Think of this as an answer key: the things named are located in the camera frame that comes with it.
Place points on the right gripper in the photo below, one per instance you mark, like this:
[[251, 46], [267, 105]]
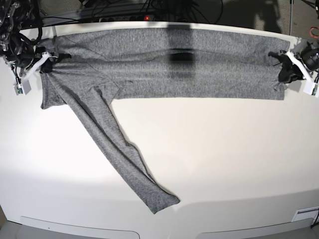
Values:
[[29, 61]]

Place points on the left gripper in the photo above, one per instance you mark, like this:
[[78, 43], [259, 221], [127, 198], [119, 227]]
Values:
[[298, 66]]

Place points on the grey long-sleeve T-shirt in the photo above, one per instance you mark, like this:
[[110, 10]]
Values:
[[154, 63]]

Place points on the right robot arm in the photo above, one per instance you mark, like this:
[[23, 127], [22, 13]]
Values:
[[20, 32]]

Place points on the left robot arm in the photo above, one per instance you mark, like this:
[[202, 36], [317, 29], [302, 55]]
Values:
[[314, 33]]

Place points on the grey tripod pole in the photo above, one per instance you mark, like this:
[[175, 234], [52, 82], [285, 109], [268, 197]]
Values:
[[291, 16]]

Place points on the black power strip red light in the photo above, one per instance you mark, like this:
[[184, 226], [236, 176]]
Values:
[[148, 17]]

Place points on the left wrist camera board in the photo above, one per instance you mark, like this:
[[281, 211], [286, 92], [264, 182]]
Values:
[[311, 88]]

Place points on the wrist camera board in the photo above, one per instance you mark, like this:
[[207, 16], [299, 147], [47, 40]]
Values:
[[311, 88], [23, 88]]

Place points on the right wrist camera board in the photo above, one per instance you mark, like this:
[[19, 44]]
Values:
[[23, 88]]

